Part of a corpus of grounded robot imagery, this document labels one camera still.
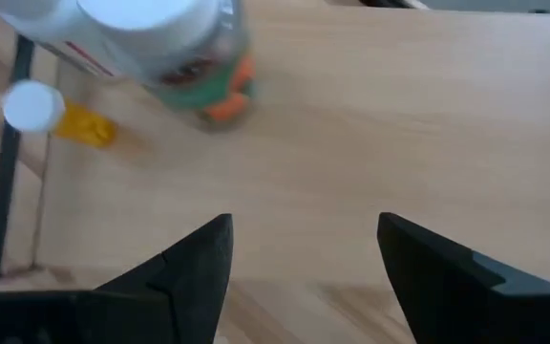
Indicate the small amber white-capped bottle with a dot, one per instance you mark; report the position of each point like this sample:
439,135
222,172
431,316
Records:
84,125

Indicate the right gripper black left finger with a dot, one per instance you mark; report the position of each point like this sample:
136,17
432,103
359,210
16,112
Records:
112,310

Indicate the white bottle red-lined label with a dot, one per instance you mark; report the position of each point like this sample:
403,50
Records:
41,19

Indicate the large clear green-labelled bottle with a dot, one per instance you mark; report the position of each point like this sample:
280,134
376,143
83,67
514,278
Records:
198,91

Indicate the wooden shelf with black frame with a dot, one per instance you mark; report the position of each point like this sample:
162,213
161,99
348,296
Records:
351,143

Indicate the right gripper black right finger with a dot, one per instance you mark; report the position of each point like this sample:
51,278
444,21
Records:
471,296

